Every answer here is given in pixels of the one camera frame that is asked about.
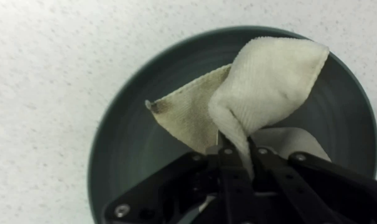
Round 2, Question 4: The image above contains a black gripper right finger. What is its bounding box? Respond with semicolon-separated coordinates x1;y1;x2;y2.
248;139;377;224

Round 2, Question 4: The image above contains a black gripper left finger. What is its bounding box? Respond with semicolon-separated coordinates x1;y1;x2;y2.
102;135;255;224

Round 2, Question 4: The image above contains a dark teal round plate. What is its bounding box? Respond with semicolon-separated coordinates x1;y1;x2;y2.
87;25;377;224

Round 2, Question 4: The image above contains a beige cloth towel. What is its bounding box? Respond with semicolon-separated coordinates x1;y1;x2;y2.
145;35;333;180

